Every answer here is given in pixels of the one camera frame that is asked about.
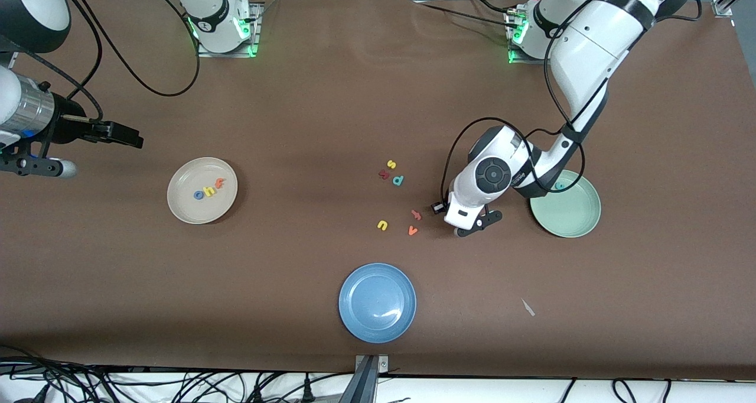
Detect green plate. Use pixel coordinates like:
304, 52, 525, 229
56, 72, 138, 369
529, 169, 602, 239

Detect tangled black cables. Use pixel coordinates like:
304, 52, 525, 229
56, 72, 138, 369
0, 344, 355, 403

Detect beige plate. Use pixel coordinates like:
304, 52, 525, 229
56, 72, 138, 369
167, 157, 239, 225

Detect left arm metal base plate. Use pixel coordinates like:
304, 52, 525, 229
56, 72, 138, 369
507, 7, 571, 66

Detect brown table cover sheet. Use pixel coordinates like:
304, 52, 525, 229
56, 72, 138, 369
0, 0, 756, 380

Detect black base cable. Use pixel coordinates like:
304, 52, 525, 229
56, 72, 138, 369
412, 0, 522, 30

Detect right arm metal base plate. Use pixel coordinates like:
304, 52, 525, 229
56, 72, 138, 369
196, 1, 261, 59

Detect blue plate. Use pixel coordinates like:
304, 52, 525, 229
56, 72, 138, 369
338, 263, 417, 344

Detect grey camera stand bracket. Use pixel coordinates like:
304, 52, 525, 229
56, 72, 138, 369
353, 355, 390, 403

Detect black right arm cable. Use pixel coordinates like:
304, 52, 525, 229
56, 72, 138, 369
18, 0, 201, 123

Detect looped black floor cable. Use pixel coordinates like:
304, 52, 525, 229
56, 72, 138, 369
611, 378, 674, 403

